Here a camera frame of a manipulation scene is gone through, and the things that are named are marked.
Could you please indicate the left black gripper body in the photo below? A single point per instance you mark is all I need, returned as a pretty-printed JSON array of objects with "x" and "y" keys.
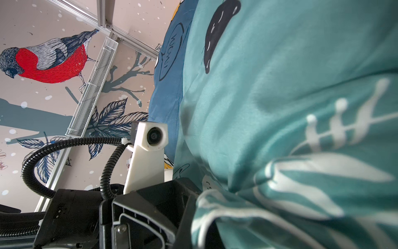
[{"x": 155, "y": 217}]

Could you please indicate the blue cartoon pillow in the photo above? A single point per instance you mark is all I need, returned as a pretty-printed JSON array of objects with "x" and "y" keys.
[{"x": 168, "y": 76}]

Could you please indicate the teal cat pillow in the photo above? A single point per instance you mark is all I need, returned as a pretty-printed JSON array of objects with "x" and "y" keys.
[{"x": 289, "y": 124}]

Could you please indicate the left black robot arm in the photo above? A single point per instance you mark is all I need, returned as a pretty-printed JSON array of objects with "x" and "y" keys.
[{"x": 72, "y": 220}]

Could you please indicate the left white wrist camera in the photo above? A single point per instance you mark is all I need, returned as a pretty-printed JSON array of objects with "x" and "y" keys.
[{"x": 147, "y": 163}]

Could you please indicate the white wire mesh shelf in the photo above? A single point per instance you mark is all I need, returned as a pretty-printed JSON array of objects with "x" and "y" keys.
[{"x": 85, "y": 108}]

